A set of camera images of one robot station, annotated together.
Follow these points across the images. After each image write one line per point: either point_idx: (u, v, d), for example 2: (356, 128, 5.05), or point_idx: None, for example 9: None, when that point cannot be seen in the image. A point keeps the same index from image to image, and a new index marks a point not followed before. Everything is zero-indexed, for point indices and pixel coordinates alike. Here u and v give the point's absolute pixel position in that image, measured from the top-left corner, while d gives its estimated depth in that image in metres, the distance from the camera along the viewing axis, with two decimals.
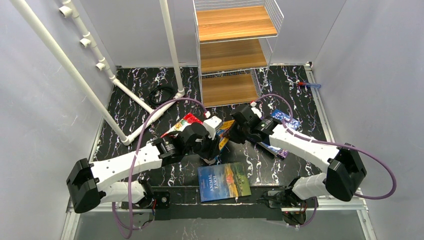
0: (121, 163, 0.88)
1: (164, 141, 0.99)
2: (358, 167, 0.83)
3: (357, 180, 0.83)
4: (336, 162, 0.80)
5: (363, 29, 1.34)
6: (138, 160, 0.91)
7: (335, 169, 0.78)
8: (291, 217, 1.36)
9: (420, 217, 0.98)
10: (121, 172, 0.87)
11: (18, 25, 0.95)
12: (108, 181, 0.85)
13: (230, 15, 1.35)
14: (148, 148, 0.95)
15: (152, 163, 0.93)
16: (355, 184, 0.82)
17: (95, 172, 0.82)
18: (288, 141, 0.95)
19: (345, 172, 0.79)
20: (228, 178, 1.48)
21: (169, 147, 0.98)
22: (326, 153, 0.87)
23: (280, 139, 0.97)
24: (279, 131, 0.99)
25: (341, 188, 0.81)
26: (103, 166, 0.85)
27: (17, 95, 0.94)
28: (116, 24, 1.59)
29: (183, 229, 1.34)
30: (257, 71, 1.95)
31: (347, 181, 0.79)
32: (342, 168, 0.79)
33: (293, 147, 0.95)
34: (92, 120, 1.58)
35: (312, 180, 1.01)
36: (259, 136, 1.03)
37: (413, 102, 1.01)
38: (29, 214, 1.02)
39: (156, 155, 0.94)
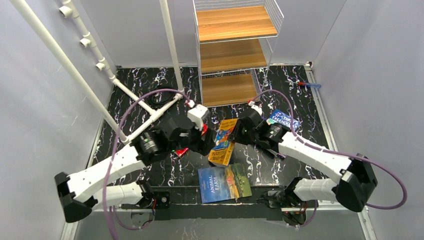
0: (97, 172, 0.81)
1: (142, 139, 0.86)
2: (370, 177, 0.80)
3: (369, 190, 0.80)
4: (349, 174, 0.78)
5: (363, 29, 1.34)
6: (114, 166, 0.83)
7: (347, 181, 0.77)
8: (291, 217, 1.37)
9: (420, 216, 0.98)
10: (98, 182, 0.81)
11: (19, 25, 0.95)
12: (89, 192, 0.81)
13: (230, 15, 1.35)
14: (125, 150, 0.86)
15: (130, 166, 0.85)
16: (367, 194, 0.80)
17: (71, 186, 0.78)
18: (298, 150, 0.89)
19: (357, 184, 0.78)
20: (228, 179, 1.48)
21: (150, 145, 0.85)
22: (338, 163, 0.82)
23: (290, 147, 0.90)
24: (289, 139, 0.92)
25: (351, 199, 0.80)
26: (79, 178, 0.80)
27: (17, 95, 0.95)
28: (115, 24, 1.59)
29: (183, 229, 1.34)
30: (257, 71, 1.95)
31: (359, 192, 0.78)
32: (354, 180, 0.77)
33: (303, 156, 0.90)
34: (92, 120, 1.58)
35: (318, 184, 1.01)
36: (268, 144, 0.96)
37: (413, 102, 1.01)
38: (29, 214, 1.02)
39: (133, 156, 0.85)
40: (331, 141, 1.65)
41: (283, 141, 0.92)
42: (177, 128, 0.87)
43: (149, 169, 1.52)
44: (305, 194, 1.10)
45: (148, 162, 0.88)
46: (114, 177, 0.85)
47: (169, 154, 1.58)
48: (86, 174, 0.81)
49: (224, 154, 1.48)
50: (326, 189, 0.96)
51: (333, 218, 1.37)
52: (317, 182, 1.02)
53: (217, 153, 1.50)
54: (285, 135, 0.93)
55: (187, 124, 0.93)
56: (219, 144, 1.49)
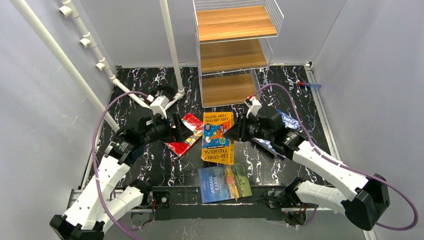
0: (90, 195, 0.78)
1: (114, 144, 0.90)
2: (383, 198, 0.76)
3: (381, 211, 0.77)
4: (366, 194, 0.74)
5: (363, 28, 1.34)
6: (102, 180, 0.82)
7: (363, 200, 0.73)
8: (291, 217, 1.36)
9: (420, 217, 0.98)
10: (96, 202, 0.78)
11: (19, 25, 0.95)
12: (93, 216, 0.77)
13: (230, 15, 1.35)
14: (106, 162, 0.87)
15: (118, 173, 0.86)
16: (379, 216, 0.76)
17: (73, 220, 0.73)
18: (314, 161, 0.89)
19: (372, 206, 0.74)
20: (229, 179, 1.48)
21: (124, 146, 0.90)
22: (354, 181, 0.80)
23: (306, 157, 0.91)
24: (306, 148, 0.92)
25: (362, 218, 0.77)
26: (75, 209, 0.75)
27: (17, 95, 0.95)
28: (115, 24, 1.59)
29: (183, 229, 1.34)
30: (257, 71, 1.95)
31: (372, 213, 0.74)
32: (369, 199, 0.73)
33: (318, 168, 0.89)
34: (92, 120, 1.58)
35: (325, 192, 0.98)
36: (282, 149, 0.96)
37: (413, 102, 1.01)
38: (30, 214, 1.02)
39: (116, 163, 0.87)
40: (331, 141, 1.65)
41: (299, 150, 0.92)
42: (141, 118, 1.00)
43: (149, 169, 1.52)
44: (307, 197, 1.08)
45: (131, 161, 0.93)
46: (108, 190, 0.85)
47: (169, 154, 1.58)
48: (79, 202, 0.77)
49: (224, 152, 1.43)
50: (332, 199, 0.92)
51: (333, 218, 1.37)
52: (325, 190, 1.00)
53: (216, 151, 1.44)
54: (302, 144, 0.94)
55: (145, 112, 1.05)
56: (216, 142, 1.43)
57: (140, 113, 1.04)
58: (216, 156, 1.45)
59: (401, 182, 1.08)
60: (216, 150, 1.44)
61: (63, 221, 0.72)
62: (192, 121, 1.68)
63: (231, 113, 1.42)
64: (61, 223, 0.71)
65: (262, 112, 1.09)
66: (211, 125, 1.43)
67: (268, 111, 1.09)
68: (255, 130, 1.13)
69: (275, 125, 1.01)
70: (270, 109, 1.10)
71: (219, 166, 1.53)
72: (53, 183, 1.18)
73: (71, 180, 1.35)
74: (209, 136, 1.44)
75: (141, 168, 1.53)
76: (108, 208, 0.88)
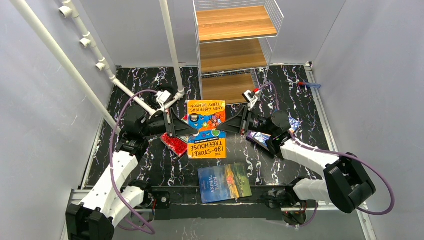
0: (105, 184, 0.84)
1: (124, 142, 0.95)
2: (363, 178, 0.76)
3: (365, 193, 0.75)
4: (334, 167, 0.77)
5: (364, 28, 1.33)
6: (116, 170, 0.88)
7: (330, 172, 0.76)
8: (291, 217, 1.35)
9: (418, 218, 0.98)
10: (112, 191, 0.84)
11: (18, 24, 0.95)
12: (107, 204, 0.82)
13: (230, 15, 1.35)
14: (118, 154, 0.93)
15: (130, 164, 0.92)
16: (361, 197, 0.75)
17: (91, 205, 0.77)
18: (296, 151, 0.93)
19: (342, 178, 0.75)
20: (228, 178, 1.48)
21: (132, 143, 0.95)
22: (326, 159, 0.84)
23: (288, 149, 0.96)
24: (288, 143, 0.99)
25: (339, 195, 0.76)
26: (92, 197, 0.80)
27: (17, 94, 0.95)
28: (115, 24, 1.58)
29: (183, 229, 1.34)
30: (257, 71, 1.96)
31: (345, 187, 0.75)
32: (338, 173, 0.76)
33: (300, 158, 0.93)
34: (92, 120, 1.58)
35: (316, 184, 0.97)
36: (274, 150, 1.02)
37: (413, 101, 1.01)
38: (29, 214, 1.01)
39: (128, 155, 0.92)
40: (331, 141, 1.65)
41: (284, 145, 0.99)
42: (136, 121, 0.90)
43: (148, 169, 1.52)
44: (304, 194, 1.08)
45: (140, 156, 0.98)
46: (120, 181, 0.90)
47: (169, 154, 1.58)
48: (96, 190, 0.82)
49: (216, 145, 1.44)
50: (321, 189, 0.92)
51: (334, 219, 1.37)
52: (317, 182, 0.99)
53: (207, 145, 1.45)
54: (287, 141, 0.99)
55: (139, 111, 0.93)
56: (207, 135, 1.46)
57: (134, 114, 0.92)
58: (209, 150, 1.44)
59: (401, 183, 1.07)
60: (204, 146, 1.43)
61: (81, 208, 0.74)
62: None
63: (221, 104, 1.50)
64: (79, 209, 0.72)
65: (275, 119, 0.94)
66: (200, 116, 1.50)
67: (278, 115, 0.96)
68: (259, 124, 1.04)
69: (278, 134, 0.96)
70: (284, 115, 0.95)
71: (219, 166, 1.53)
72: (53, 183, 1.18)
73: (71, 180, 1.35)
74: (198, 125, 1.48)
75: (141, 168, 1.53)
76: (115, 206, 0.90)
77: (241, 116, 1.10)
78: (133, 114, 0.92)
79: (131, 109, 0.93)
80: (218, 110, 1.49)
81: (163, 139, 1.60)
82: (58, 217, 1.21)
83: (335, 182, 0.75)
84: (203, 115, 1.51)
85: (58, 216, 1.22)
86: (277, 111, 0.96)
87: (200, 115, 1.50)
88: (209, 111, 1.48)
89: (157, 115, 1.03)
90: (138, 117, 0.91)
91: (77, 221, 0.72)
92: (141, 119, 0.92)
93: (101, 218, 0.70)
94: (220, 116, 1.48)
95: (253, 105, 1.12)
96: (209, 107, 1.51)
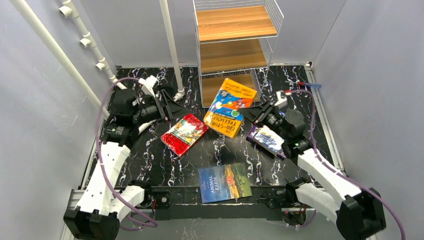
0: (98, 183, 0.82)
1: (111, 129, 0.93)
2: (377, 216, 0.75)
3: (374, 229, 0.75)
4: (353, 200, 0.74)
5: (363, 28, 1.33)
6: (107, 165, 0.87)
7: (348, 205, 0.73)
8: (291, 217, 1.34)
9: (418, 218, 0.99)
10: (107, 188, 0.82)
11: (18, 24, 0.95)
12: (105, 203, 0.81)
13: (230, 15, 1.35)
14: (106, 148, 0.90)
15: (120, 156, 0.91)
16: (369, 232, 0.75)
17: (87, 208, 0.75)
18: (314, 166, 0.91)
19: (359, 214, 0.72)
20: (228, 178, 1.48)
21: (120, 129, 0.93)
22: (346, 188, 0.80)
23: (307, 161, 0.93)
24: (309, 153, 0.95)
25: (349, 225, 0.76)
26: (87, 198, 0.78)
27: (17, 94, 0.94)
28: (115, 24, 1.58)
29: (183, 229, 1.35)
30: (257, 71, 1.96)
31: (359, 222, 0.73)
32: (357, 209, 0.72)
33: (317, 174, 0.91)
34: (92, 120, 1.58)
35: (323, 199, 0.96)
36: (290, 154, 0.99)
37: (414, 101, 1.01)
38: (29, 214, 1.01)
39: (117, 146, 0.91)
40: (331, 141, 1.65)
41: (303, 154, 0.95)
42: (127, 101, 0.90)
43: (149, 169, 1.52)
44: (305, 199, 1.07)
45: (130, 144, 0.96)
46: (113, 177, 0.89)
47: (169, 154, 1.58)
48: (90, 191, 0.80)
49: (231, 124, 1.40)
50: (327, 206, 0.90)
51: None
52: (325, 196, 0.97)
53: (222, 120, 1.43)
54: (307, 151, 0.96)
55: (129, 93, 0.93)
56: (225, 112, 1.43)
57: (125, 95, 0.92)
58: (221, 125, 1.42)
59: (401, 183, 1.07)
60: (218, 120, 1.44)
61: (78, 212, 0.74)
62: (193, 121, 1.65)
63: (255, 92, 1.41)
64: (76, 213, 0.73)
65: (288, 113, 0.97)
66: (229, 94, 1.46)
67: (291, 116, 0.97)
68: (276, 122, 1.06)
69: (293, 132, 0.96)
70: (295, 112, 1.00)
71: (219, 166, 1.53)
72: (53, 183, 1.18)
73: (71, 180, 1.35)
74: (221, 103, 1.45)
75: (141, 168, 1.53)
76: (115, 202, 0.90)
77: (262, 108, 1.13)
78: (123, 95, 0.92)
79: (120, 92, 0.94)
80: (248, 96, 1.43)
81: (163, 139, 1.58)
82: (57, 217, 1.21)
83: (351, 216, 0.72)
84: (233, 94, 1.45)
85: (58, 216, 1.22)
86: (291, 110, 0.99)
87: (229, 93, 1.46)
88: (239, 93, 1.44)
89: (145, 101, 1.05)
90: (129, 98, 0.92)
91: (78, 224, 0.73)
92: (132, 100, 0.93)
93: (101, 219, 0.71)
94: (248, 102, 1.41)
95: (280, 104, 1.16)
96: (240, 89, 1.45)
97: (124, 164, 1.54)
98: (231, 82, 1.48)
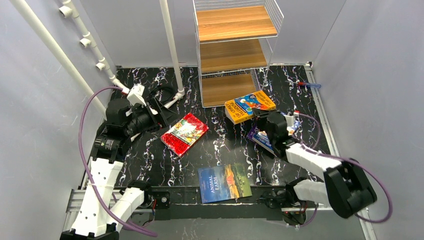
0: (91, 203, 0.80)
1: (99, 142, 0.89)
2: (363, 185, 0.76)
3: (364, 200, 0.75)
4: (334, 170, 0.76)
5: (363, 28, 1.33)
6: (99, 184, 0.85)
7: (330, 175, 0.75)
8: (291, 217, 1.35)
9: (418, 219, 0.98)
10: (100, 208, 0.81)
11: (18, 24, 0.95)
12: (101, 222, 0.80)
13: (230, 15, 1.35)
14: (96, 165, 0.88)
15: (112, 174, 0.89)
16: (360, 203, 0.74)
17: (82, 231, 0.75)
18: (299, 154, 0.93)
19: (342, 182, 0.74)
20: (228, 178, 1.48)
21: (109, 142, 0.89)
22: (327, 162, 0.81)
23: (292, 151, 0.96)
24: (295, 146, 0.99)
25: (338, 199, 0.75)
26: (82, 220, 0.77)
27: (17, 94, 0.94)
28: (115, 24, 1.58)
29: (183, 229, 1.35)
30: (257, 71, 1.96)
31: (345, 191, 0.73)
32: (339, 177, 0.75)
33: (303, 161, 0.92)
34: (92, 120, 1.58)
35: (317, 185, 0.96)
36: (280, 153, 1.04)
37: (414, 101, 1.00)
38: (29, 215, 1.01)
39: (107, 164, 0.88)
40: (331, 141, 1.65)
41: (290, 148, 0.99)
42: (119, 111, 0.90)
43: (149, 169, 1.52)
44: (304, 194, 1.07)
45: (120, 156, 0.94)
46: (107, 194, 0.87)
47: (169, 154, 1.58)
48: (84, 213, 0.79)
49: (240, 113, 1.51)
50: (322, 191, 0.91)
51: (333, 219, 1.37)
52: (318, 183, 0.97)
53: (236, 109, 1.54)
54: (293, 145, 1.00)
55: (122, 103, 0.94)
56: (242, 106, 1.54)
57: (118, 105, 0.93)
58: (233, 110, 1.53)
59: (401, 184, 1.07)
60: (233, 106, 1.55)
61: (73, 235, 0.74)
62: (193, 121, 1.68)
63: (274, 108, 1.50)
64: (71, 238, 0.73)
65: (270, 117, 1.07)
66: (256, 99, 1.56)
67: (277, 117, 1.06)
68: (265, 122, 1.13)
69: (278, 131, 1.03)
70: (281, 115, 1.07)
71: (219, 166, 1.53)
72: (53, 183, 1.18)
73: (71, 180, 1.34)
74: (245, 99, 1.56)
75: (141, 168, 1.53)
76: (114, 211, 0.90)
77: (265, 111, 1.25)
78: (116, 105, 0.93)
79: (114, 102, 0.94)
80: (268, 106, 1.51)
81: (163, 139, 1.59)
82: (57, 218, 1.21)
83: (335, 185, 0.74)
84: (258, 100, 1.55)
85: (58, 216, 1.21)
86: (274, 113, 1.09)
87: (257, 98, 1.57)
88: (263, 101, 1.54)
89: (137, 108, 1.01)
90: (122, 108, 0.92)
91: None
92: (125, 110, 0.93)
93: None
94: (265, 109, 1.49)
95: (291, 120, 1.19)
96: (267, 100, 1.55)
97: (124, 164, 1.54)
98: (264, 93, 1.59)
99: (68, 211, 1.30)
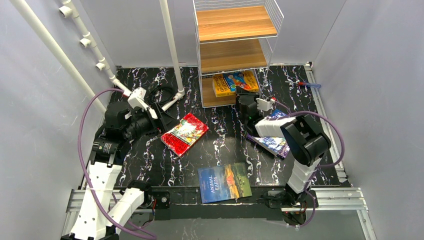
0: (90, 207, 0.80)
1: (97, 146, 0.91)
2: (316, 132, 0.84)
3: (320, 144, 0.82)
4: (289, 123, 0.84)
5: (364, 28, 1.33)
6: (98, 188, 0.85)
7: (286, 127, 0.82)
8: (291, 217, 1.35)
9: (418, 219, 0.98)
10: (99, 212, 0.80)
11: (18, 24, 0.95)
12: (101, 226, 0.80)
13: (229, 15, 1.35)
14: (95, 170, 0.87)
15: (110, 177, 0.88)
16: (317, 147, 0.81)
17: (82, 236, 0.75)
18: (264, 123, 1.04)
19: (297, 131, 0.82)
20: (228, 178, 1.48)
21: (107, 145, 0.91)
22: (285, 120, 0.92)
23: (260, 123, 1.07)
24: (262, 120, 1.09)
25: (297, 148, 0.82)
26: (82, 225, 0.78)
27: (16, 94, 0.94)
28: (115, 24, 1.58)
29: (183, 229, 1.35)
30: (257, 71, 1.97)
31: (300, 138, 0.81)
32: (294, 128, 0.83)
33: (268, 129, 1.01)
34: (92, 120, 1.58)
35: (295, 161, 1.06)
36: (251, 131, 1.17)
37: (414, 101, 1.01)
38: (28, 215, 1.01)
39: (105, 168, 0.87)
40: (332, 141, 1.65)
41: (258, 123, 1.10)
42: (118, 113, 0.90)
43: (148, 169, 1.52)
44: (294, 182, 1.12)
45: (118, 160, 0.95)
46: (106, 197, 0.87)
47: (169, 154, 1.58)
48: (83, 217, 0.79)
49: (224, 88, 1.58)
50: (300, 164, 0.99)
51: (333, 218, 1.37)
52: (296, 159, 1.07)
53: (222, 83, 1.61)
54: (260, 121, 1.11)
55: (122, 106, 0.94)
56: (229, 82, 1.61)
57: (118, 108, 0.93)
58: (218, 84, 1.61)
59: (401, 184, 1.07)
60: (221, 81, 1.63)
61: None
62: (193, 121, 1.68)
63: (257, 89, 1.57)
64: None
65: (242, 99, 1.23)
66: (243, 78, 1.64)
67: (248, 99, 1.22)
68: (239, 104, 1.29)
69: (249, 112, 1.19)
70: (251, 98, 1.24)
71: (220, 166, 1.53)
72: (53, 183, 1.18)
73: (71, 180, 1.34)
74: (233, 76, 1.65)
75: (141, 168, 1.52)
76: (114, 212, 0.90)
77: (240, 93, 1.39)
78: (116, 109, 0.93)
79: (114, 105, 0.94)
80: (252, 87, 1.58)
81: (163, 139, 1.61)
82: (57, 217, 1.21)
83: (291, 135, 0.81)
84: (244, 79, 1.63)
85: (57, 217, 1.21)
86: (245, 96, 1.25)
87: (244, 77, 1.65)
88: (249, 81, 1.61)
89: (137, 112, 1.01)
90: (121, 111, 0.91)
91: None
92: (124, 113, 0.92)
93: None
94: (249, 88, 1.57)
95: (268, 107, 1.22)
96: (253, 81, 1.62)
97: (124, 164, 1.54)
98: (251, 74, 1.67)
99: (68, 211, 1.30)
